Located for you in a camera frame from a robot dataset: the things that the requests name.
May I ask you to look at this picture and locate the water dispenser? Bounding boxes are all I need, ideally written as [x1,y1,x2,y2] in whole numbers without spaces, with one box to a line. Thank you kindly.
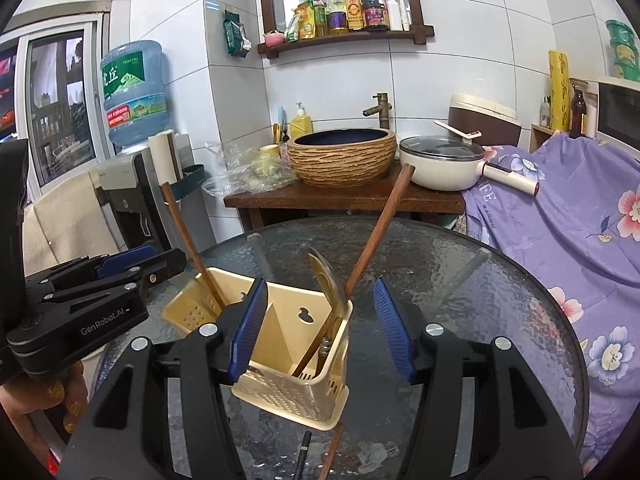
[89,147,216,261]

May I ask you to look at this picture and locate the green yellow bottle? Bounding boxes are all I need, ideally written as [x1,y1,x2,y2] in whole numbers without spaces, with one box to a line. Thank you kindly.
[311,0,328,38]

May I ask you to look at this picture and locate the sliding glass door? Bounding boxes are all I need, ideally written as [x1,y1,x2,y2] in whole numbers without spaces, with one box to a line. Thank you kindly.
[0,12,113,191]

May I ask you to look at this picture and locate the dark soy sauce bottle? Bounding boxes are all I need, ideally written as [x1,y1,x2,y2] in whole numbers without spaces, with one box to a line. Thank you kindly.
[360,0,391,32]

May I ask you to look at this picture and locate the blue water jug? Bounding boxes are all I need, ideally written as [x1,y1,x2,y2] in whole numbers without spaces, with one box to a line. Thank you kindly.
[101,40,168,148]

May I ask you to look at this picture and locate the cream plastic utensil holder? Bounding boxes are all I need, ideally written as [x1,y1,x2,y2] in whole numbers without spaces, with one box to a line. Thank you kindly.
[161,266,353,432]

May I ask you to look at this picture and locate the bronze faucet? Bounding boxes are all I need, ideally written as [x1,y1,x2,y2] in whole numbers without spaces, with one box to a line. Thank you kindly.
[362,92,391,131]

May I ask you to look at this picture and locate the white pot with glass lid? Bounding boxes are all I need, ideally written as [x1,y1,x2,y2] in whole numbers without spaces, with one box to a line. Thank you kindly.
[398,135,541,197]

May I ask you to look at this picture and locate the black chopstick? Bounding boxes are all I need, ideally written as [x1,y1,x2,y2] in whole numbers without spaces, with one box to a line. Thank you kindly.
[292,431,312,480]

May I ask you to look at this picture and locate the wooden chopstick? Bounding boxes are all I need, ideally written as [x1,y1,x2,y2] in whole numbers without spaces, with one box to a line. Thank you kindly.
[317,425,345,480]
[292,164,416,378]
[161,183,227,311]

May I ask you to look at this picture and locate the purple floral cloth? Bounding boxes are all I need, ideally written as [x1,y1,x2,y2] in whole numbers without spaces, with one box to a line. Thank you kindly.
[457,132,640,466]

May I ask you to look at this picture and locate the white microwave oven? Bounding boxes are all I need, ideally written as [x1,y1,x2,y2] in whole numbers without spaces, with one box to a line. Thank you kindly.
[595,76,640,148]

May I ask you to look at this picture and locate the yellow soap pump bottle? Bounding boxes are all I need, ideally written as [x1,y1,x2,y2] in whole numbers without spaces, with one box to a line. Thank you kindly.
[290,102,313,141]

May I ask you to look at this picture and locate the dark wooden mirror shelf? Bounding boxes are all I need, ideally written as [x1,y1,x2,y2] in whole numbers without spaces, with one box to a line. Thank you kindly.
[250,0,435,59]

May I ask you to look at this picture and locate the teal wall holder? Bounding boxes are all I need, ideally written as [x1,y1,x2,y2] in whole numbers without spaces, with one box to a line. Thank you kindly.
[170,164,206,196]

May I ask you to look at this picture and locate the yellow wrap roll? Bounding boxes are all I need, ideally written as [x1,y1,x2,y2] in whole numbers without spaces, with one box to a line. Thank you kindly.
[547,50,572,133]

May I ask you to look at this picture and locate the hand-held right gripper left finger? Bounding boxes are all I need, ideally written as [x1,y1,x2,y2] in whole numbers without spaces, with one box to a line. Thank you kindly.
[60,277,269,480]

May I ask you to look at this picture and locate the person's left hand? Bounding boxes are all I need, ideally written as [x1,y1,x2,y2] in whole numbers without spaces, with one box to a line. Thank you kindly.
[0,360,91,438]

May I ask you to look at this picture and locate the yellow seasoning packet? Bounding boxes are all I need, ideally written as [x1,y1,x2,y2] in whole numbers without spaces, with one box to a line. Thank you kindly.
[285,2,316,43]

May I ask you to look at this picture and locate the clear plastic bags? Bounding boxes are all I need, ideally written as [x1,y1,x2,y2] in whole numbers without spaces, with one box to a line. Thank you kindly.
[202,141,297,198]

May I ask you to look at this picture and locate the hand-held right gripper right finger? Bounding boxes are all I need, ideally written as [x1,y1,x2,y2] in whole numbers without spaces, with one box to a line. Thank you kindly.
[372,277,583,480]

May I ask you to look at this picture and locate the woven pattern sink basin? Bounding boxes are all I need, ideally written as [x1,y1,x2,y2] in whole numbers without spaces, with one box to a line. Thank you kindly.
[286,128,398,187]

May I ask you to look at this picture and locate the cooking oil bottle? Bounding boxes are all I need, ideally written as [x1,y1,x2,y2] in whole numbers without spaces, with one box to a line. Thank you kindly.
[326,0,348,35]

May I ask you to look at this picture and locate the brown white rice cooker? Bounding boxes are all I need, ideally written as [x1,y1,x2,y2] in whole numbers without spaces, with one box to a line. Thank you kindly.
[447,93,523,148]

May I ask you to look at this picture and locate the brown glass bottle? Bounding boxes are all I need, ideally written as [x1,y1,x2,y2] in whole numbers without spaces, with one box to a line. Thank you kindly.
[570,87,588,138]

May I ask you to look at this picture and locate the beige cloth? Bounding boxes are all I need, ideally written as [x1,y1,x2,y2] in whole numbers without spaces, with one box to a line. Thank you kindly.
[22,185,123,281]

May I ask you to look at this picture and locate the green hanging packet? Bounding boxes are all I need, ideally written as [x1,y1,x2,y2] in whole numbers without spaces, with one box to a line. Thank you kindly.
[222,10,251,58]

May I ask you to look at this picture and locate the steel ladle with wooden handle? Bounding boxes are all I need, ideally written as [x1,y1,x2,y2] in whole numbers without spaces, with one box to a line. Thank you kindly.
[306,248,351,366]

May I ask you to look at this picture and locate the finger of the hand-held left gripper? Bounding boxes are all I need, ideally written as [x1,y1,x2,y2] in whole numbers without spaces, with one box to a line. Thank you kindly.
[42,248,187,311]
[25,245,157,291]

